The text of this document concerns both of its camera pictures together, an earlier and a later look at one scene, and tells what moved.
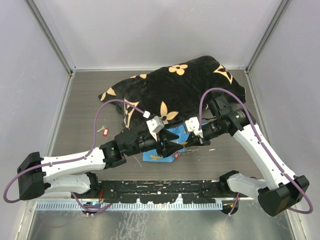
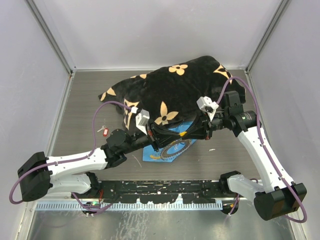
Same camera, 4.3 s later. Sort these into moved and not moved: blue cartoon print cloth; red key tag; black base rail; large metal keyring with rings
Moved: large metal keyring with rings
Not moved: red key tag; black base rail; blue cartoon print cloth
